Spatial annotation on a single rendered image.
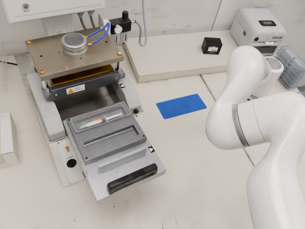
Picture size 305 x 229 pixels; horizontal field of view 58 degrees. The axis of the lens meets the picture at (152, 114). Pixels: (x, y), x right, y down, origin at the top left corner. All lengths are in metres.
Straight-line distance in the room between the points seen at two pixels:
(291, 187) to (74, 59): 0.69
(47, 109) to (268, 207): 0.68
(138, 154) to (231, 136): 0.31
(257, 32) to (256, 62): 0.88
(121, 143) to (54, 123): 0.22
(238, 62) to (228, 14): 1.11
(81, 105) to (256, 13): 1.10
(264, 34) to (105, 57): 0.93
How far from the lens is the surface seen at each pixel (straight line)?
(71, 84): 0.92
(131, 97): 0.97
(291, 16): 2.10
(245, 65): 0.67
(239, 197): 1.13
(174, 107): 1.29
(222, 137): 0.63
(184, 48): 1.55
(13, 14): 1.00
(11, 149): 1.07
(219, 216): 1.07
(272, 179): 0.56
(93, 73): 0.94
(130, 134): 0.88
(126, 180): 0.77
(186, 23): 1.66
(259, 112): 0.61
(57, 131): 0.91
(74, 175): 1.03
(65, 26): 1.10
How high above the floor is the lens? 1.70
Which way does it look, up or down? 50 degrees down
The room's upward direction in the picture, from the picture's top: 12 degrees clockwise
